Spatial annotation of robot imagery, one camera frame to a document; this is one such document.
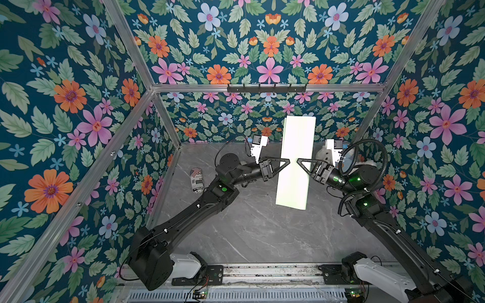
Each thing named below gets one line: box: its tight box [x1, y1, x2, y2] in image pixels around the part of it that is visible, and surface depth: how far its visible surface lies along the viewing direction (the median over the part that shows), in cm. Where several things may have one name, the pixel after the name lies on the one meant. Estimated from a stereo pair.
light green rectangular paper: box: [275, 116, 317, 211], surface depth 60 cm
